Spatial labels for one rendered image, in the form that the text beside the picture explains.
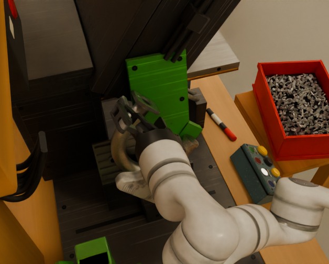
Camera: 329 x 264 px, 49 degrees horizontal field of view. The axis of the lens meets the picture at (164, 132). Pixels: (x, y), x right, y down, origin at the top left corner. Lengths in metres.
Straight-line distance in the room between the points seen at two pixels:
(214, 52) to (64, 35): 0.36
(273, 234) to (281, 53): 2.32
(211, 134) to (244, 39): 1.91
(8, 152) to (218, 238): 0.26
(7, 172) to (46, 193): 0.76
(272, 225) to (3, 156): 0.42
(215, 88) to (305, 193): 0.56
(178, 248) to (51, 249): 0.51
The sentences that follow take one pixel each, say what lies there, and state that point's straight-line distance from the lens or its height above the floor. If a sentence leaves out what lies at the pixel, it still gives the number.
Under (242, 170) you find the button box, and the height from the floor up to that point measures 0.92.
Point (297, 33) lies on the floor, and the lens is 3.05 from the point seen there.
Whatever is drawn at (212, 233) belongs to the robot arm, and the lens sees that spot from 0.42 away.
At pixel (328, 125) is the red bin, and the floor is 0.88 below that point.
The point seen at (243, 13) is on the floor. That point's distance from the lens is 3.15.
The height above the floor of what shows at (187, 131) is 1.09.
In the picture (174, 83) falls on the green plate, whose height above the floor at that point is 1.21.
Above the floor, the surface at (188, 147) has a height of 1.08.
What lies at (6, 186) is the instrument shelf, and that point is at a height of 1.51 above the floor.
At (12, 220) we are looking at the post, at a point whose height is 1.10.
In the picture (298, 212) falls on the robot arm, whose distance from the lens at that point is 0.70.
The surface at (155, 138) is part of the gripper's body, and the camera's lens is 0.56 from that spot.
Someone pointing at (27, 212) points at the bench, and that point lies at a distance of 0.98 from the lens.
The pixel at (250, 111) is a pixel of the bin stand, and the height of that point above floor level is 0.80.
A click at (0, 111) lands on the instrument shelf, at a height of 1.53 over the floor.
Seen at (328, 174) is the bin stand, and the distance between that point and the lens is 1.32.
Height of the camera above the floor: 1.70
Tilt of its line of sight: 52 degrees down
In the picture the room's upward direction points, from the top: straight up
